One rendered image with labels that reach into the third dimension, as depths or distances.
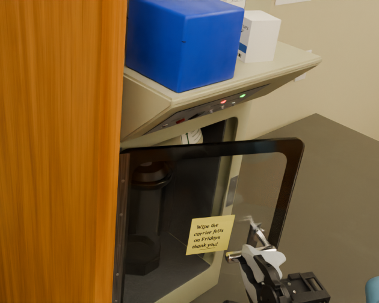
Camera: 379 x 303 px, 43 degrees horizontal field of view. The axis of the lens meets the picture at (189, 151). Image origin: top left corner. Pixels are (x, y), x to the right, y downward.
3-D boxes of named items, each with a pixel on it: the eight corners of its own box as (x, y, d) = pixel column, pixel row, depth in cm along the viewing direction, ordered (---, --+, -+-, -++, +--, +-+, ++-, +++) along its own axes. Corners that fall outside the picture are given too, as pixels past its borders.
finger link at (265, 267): (258, 268, 77) (283, 313, 70) (248, 270, 76) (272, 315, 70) (264, 247, 74) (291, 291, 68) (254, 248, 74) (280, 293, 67)
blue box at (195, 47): (124, 66, 62) (127, -7, 57) (181, 55, 68) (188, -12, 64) (177, 94, 56) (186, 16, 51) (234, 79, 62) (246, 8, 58)
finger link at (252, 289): (264, 264, 84) (290, 302, 77) (233, 269, 82) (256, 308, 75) (267, 250, 83) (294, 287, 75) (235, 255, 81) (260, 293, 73)
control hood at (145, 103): (106, 136, 66) (109, 67, 61) (255, 90, 87) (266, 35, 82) (162, 175, 59) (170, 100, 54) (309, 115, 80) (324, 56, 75)
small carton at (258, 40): (225, 51, 72) (232, 10, 69) (253, 49, 74) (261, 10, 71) (244, 63, 68) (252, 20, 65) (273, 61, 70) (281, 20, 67)
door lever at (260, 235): (215, 246, 83) (217, 235, 82) (264, 239, 86) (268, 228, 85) (227, 269, 79) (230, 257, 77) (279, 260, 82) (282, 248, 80)
